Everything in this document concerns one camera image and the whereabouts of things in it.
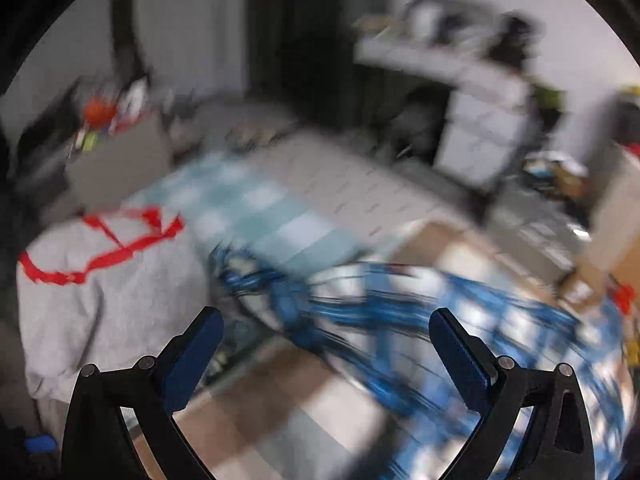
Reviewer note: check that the teal checked blanket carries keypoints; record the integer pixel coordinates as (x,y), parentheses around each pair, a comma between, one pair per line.
(260,210)

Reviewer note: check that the blue plaid shirt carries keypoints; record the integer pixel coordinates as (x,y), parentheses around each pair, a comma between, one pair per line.
(400,310)

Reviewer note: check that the white rug with black dots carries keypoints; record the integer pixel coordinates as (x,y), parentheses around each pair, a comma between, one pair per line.
(370,185)

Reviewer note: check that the orange object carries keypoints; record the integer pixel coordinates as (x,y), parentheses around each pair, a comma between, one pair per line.
(96,110)

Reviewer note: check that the grey sweatshirt with red trim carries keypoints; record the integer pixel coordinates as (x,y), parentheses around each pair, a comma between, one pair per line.
(115,300)

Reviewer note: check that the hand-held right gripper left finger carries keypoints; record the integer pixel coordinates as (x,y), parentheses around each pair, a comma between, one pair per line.
(192,365)

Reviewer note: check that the cardboard box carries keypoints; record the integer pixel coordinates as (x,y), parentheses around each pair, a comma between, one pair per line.
(612,230)

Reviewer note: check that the black desk chair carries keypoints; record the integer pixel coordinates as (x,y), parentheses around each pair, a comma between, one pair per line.
(417,117)

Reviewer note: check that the white desk with drawers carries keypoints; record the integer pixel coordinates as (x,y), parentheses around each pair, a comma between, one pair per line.
(480,110)

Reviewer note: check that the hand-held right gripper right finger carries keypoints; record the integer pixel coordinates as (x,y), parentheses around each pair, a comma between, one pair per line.
(457,360)

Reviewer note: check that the brown blue checked bed sheet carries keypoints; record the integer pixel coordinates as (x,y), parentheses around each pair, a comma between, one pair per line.
(285,410)

